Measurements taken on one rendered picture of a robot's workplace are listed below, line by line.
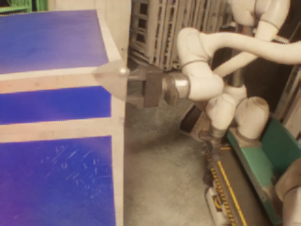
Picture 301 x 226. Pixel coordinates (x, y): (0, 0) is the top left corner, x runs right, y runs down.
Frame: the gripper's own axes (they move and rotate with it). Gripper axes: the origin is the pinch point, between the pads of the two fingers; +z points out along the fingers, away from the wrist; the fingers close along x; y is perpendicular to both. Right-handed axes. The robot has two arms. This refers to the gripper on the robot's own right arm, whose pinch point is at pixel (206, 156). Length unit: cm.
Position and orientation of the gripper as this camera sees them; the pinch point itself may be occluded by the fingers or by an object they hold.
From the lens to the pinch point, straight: 114.2
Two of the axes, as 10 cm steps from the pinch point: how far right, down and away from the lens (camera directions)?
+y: 9.9, 0.3, 1.5
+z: -1.1, 8.2, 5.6
